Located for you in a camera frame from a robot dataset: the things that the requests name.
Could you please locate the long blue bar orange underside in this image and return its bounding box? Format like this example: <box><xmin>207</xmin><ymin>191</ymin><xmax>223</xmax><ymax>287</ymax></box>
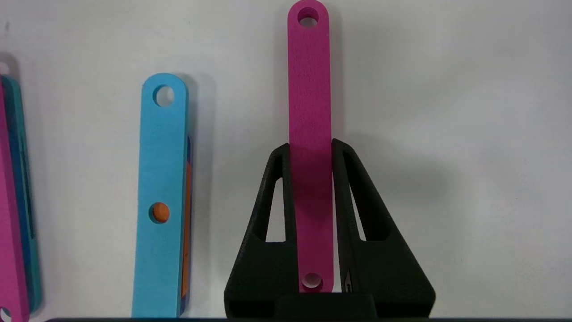
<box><xmin>131</xmin><ymin>73</ymin><xmax>193</xmax><ymax>319</ymax></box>

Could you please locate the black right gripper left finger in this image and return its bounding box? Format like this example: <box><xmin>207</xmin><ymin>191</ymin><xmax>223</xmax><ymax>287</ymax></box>
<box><xmin>223</xmin><ymin>143</ymin><xmax>300</xmax><ymax>319</ymax></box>

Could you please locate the long pink bar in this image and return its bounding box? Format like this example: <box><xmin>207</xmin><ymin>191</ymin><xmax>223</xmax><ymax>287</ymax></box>
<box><xmin>0</xmin><ymin>74</ymin><xmax>44</xmax><ymax>322</ymax></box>

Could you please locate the short pink bar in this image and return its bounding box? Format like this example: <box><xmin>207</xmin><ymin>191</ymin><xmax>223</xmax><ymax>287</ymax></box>
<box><xmin>287</xmin><ymin>0</ymin><xmax>336</xmax><ymax>293</ymax></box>

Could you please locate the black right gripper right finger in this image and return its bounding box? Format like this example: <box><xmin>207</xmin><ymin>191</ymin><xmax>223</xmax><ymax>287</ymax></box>
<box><xmin>332</xmin><ymin>139</ymin><xmax>436</xmax><ymax>319</ymax></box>

